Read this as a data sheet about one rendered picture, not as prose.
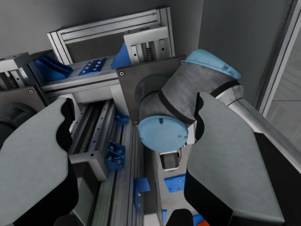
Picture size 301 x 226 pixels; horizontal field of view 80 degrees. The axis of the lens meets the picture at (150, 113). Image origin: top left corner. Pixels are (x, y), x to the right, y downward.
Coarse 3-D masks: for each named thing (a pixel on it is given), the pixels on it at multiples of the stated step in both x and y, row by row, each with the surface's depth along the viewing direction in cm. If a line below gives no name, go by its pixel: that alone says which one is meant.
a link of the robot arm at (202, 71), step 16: (192, 64) 37; (208, 64) 35; (224, 64) 34; (176, 80) 39; (192, 80) 37; (208, 80) 35; (224, 80) 35; (176, 96) 39; (192, 96) 37; (224, 96) 34; (240, 96) 35; (192, 112) 38; (240, 112) 33; (256, 112) 33; (256, 128) 31; (272, 128) 31; (288, 144) 29; (288, 160) 28
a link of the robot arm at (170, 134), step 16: (160, 96) 42; (144, 112) 45; (160, 112) 41; (176, 112) 40; (144, 128) 41; (160, 128) 40; (176, 128) 40; (144, 144) 44; (160, 144) 44; (176, 144) 43
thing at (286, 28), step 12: (288, 0) 55; (300, 0) 51; (288, 12) 55; (288, 24) 55; (276, 36) 60; (288, 36) 57; (276, 48) 61; (276, 60) 61; (276, 72) 63; (264, 84) 68; (264, 96) 68
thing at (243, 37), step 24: (216, 0) 108; (240, 0) 82; (264, 0) 66; (216, 24) 110; (240, 24) 83; (264, 24) 67; (216, 48) 112; (240, 48) 84; (264, 48) 67; (240, 72) 85; (264, 72) 68
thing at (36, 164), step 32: (32, 128) 8; (64, 128) 9; (0, 160) 7; (32, 160) 7; (64, 160) 7; (0, 192) 6; (32, 192) 6; (64, 192) 6; (0, 224) 5; (32, 224) 5
